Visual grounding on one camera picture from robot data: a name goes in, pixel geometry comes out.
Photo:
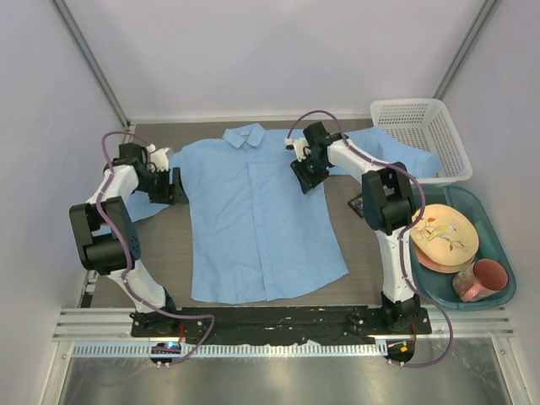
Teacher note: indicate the white slotted cable duct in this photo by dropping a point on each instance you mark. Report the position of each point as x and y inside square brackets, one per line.
[155, 349]

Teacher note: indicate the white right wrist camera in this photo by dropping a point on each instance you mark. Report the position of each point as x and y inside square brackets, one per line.
[300, 147]

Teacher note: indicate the pink plate under cream plate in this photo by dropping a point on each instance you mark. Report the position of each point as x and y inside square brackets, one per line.
[434, 266]

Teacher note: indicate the black brooch box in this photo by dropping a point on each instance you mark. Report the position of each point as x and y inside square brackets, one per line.
[357, 205]

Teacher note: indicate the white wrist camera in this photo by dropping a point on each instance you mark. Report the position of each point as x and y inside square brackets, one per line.
[158, 158]
[300, 147]

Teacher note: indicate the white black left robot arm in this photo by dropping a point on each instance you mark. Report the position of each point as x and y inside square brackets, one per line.
[106, 237]

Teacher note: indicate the pink ceramic mug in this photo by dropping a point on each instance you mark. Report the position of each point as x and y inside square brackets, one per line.
[480, 280]

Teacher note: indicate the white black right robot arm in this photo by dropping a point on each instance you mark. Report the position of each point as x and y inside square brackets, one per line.
[387, 207]

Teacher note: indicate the white plastic mesh basket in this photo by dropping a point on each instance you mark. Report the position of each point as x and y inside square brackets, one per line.
[426, 124]

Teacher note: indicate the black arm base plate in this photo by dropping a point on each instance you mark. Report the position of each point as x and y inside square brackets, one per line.
[341, 325]

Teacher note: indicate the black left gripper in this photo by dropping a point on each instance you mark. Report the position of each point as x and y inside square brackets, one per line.
[170, 193]

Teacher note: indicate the teal plastic tray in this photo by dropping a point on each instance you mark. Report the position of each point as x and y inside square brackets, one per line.
[438, 286]

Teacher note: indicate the cream bird pattern plate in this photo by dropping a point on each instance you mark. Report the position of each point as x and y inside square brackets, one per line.
[444, 235]

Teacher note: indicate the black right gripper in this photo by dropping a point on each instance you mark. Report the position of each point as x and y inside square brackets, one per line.
[306, 181]

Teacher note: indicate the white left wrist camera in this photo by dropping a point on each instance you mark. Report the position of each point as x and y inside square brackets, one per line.
[158, 158]

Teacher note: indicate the light blue button shirt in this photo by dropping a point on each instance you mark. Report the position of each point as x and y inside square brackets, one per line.
[256, 236]

